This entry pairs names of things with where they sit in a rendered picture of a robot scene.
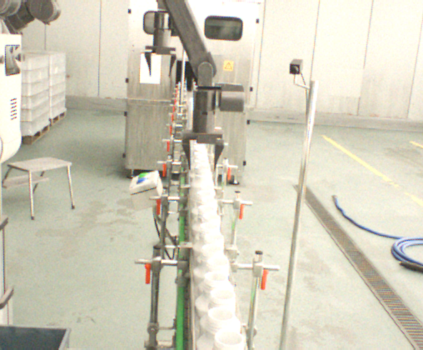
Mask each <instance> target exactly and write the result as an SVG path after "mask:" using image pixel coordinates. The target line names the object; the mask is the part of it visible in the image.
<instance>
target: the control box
mask: <svg viewBox="0 0 423 350"><path fill-rule="evenodd" d="M141 178H147V180H146V181H143V182H137V179H141ZM162 187H163V186H162V182H161V179H160V177H159V174H158V171H155V172H149V175H147V176H145V177H139V176H137V177H134V178H133V179H132V182H131V185H130V187H129V193H130V195H131V199H132V202H133V205H134V207H135V209H136V211H140V210H143V209H145V208H149V207H152V213H153V218H154V222H155V225H156V228H157V235H158V237H159V239H160V233H159V230H158V226H157V223H158V224H159V226H161V219H160V218H159V216H158V214H157V200H150V199H149V197H150V196H156V197H161V196H162ZM166 236H167V238H168V239H169V240H170V243H171V245H172V246H176V245H177V235H175V238H174V239H173V237H172V235H171V234H170V233H169V231H168V229H167V227H166ZM175 251H176V252H177V247H176V248H173V253H172V258H170V254H168V252H167V249H166V250H165V253H166V255H167V256H168V258H169V259H170V260H174V257H175ZM175 259H176V257H175Z"/></svg>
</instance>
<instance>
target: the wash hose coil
mask: <svg viewBox="0 0 423 350"><path fill-rule="evenodd" d="M331 197H332V198H333V199H335V200H336V205H337V207H338V208H339V210H341V211H342V214H343V216H344V217H345V218H346V219H349V220H351V221H352V222H353V223H354V224H355V225H356V226H358V227H359V228H363V229H365V230H366V231H368V232H370V233H374V234H377V235H380V236H383V237H386V238H394V239H397V240H396V241H395V243H394V244H393V245H392V246H391V252H392V254H393V255H394V256H395V257H396V258H397V259H398V260H400V262H399V265H401V266H403V267H404V268H408V269H411V270H414V271H422V272H423V262H420V261H417V260H415V259H414V258H411V257H409V255H407V254H406V252H405V251H404V250H405V248H406V247H408V246H410V245H423V237H401V236H395V235H390V234H386V233H383V232H376V231H374V230H372V229H370V228H368V227H365V226H361V225H360V224H358V222H356V221H355V220H354V219H351V217H348V216H347V215H346V212H345V210H344V209H343V208H342V207H340V206H339V199H338V196H337V195H335V194H333V195H332V196H331ZM401 246H402V248H401V251H400V247H401ZM397 254H398V255H397Z"/></svg>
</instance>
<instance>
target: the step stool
mask: <svg viewBox="0 0 423 350"><path fill-rule="evenodd" d="M70 165H72V163H71V162H67V161H63V160H62V159H58V158H52V157H44V158H35V159H31V160H26V161H21V162H12V163H9V164H8V165H7V166H8V167H10V168H9V169H8V170H7V172H6V173H5V177H4V179H1V180H2V188H5V189H10V188H17V187H21V186H28V185H29V188H30V200H31V220H34V212H33V200H32V195H33V194H34V193H35V191H36V189H37V185H38V184H39V183H41V182H45V181H49V178H48V177H44V176H43V174H44V172H45V171H46V170H50V169H54V168H61V167H65V166H67V175H68V181H69V186H70V198H71V203H72V208H73V209H75V205H74V199H73V193H72V183H71V178H70ZM12 168H15V169H17V170H19V171H23V172H25V173H28V175H24V176H19V177H12V178H9V179H7V176H8V174H9V173H10V172H11V171H12ZM37 172H42V173H41V175H37V174H36V173H37ZM35 183H36V185H35V186H34V188H33V189H32V184H35Z"/></svg>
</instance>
